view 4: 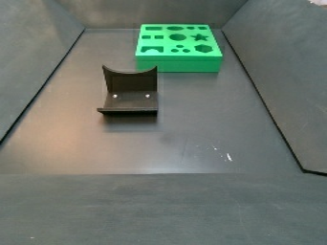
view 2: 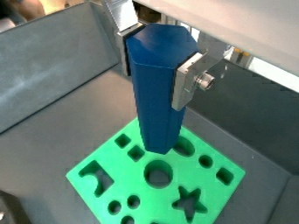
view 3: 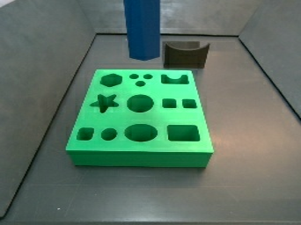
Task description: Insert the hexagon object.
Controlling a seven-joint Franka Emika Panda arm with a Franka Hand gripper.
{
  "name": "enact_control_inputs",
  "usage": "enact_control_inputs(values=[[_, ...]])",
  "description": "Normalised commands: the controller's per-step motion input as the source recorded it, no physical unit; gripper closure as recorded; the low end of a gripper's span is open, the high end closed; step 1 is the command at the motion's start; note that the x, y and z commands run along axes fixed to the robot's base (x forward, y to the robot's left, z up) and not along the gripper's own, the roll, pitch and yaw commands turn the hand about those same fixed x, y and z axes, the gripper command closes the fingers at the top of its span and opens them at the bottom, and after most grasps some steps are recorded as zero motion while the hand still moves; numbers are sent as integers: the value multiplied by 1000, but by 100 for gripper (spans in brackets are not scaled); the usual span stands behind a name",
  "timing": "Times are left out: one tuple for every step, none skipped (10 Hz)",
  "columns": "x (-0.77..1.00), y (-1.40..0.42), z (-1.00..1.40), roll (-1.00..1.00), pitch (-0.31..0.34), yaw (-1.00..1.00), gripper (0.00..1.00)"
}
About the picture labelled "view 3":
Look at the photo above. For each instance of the blue hexagon peg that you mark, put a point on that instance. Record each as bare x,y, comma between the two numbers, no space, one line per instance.
142,15

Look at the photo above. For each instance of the dark brown u-shaped block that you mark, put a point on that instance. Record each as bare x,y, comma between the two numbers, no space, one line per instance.
185,54

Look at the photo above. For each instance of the green shape sorter board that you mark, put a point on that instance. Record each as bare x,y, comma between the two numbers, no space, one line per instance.
140,120

